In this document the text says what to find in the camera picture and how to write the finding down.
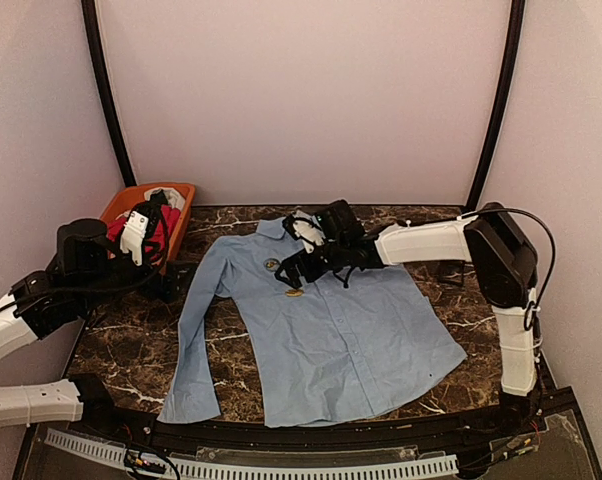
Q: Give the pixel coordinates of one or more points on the red cloth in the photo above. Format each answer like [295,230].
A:
[161,218]

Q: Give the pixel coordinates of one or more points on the black frame pole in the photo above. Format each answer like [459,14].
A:
[501,97]
[104,89]

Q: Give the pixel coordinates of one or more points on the black left frame pole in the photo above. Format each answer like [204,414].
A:
[104,89]

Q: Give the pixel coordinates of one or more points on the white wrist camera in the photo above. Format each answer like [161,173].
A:
[133,236]
[301,226]

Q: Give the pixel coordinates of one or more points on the orange plastic basket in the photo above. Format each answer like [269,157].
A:
[125,200]

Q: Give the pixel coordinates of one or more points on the light blue shirt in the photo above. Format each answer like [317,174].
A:
[332,355]

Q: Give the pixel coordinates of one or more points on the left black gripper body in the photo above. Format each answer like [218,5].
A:
[102,284]

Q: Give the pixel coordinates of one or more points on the white perforated cable tray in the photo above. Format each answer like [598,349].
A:
[217,463]

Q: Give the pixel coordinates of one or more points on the black right frame pole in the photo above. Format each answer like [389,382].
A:
[501,97]

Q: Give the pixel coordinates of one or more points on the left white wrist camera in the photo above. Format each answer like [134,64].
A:
[133,236]

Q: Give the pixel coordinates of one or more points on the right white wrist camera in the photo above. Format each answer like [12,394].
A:
[301,226]

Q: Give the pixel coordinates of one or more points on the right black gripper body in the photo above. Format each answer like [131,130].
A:
[336,258]

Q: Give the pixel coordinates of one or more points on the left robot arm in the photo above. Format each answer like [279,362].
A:
[68,399]

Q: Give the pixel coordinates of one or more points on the white cloth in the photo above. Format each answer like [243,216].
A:
[165,196]

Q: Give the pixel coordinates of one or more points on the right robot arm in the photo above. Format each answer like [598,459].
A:
[504,261]

